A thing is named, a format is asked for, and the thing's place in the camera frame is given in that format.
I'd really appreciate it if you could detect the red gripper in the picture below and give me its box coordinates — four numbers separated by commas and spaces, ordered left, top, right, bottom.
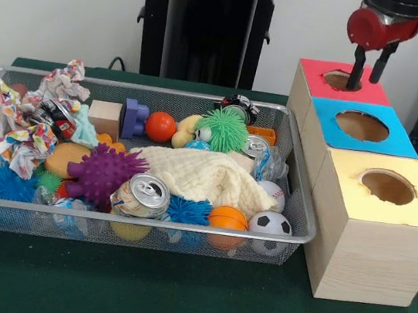
339, 4, 418, 100

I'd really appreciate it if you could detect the plain wooden cube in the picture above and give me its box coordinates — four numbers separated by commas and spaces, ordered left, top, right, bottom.
87, 99, 126, 141

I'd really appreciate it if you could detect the clear mesh bin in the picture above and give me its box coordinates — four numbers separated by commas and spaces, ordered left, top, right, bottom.
0, 65, 335, 276

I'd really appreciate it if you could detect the wooden box with three holes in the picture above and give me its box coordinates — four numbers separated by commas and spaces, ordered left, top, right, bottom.
262, 56, 418, 312

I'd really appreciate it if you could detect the green fuzzy toy with eyes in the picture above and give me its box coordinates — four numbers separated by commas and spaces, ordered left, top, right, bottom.
192, 105, 255, 157

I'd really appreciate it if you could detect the small soccer ball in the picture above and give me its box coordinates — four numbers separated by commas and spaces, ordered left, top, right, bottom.
246, 207, 298, 260

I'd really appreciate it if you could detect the cream knitted cloth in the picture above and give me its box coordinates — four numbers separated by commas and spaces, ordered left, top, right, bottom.
127, 140, 287, 218

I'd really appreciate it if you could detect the small orange basketball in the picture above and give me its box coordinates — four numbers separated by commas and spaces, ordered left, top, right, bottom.
206, 203, 253, 253

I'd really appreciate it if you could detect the small red ball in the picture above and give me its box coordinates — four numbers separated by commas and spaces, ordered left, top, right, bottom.
144, 109, 180, 145

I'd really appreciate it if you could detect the crushed silver can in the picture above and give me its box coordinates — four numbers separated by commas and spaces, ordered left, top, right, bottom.
110, 169, 176, 223

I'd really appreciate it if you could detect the purple spiky ball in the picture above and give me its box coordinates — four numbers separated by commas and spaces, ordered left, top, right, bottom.
65, 137, 154, 212

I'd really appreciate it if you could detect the colourful patterned cloth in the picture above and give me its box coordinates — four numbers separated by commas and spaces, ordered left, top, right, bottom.
0, 49, 98, 186

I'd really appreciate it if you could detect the blue spiky ball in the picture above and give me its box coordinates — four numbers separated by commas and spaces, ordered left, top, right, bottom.
0, 161, 45, 207

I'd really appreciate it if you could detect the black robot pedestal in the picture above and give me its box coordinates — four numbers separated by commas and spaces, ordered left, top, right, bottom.
122, 0, 298, 96

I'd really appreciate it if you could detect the black cable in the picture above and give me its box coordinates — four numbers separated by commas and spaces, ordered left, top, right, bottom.
108, 55, 140, 75

